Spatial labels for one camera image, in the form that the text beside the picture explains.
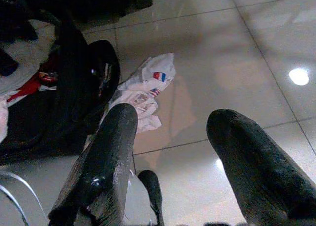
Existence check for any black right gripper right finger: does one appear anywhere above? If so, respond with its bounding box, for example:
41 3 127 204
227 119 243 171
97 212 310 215
206 108 316 226

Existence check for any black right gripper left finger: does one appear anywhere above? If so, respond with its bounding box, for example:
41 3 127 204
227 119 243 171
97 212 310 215
48 102 138 226

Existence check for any black bag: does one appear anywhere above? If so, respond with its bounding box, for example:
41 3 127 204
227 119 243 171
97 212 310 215
0 13 121 164

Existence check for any white flag-printed cloth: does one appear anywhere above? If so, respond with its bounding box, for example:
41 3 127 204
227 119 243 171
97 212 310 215
108 52 176 134

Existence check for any white red printed cloth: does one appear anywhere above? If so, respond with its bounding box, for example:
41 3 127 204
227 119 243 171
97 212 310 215
0 20 60 142

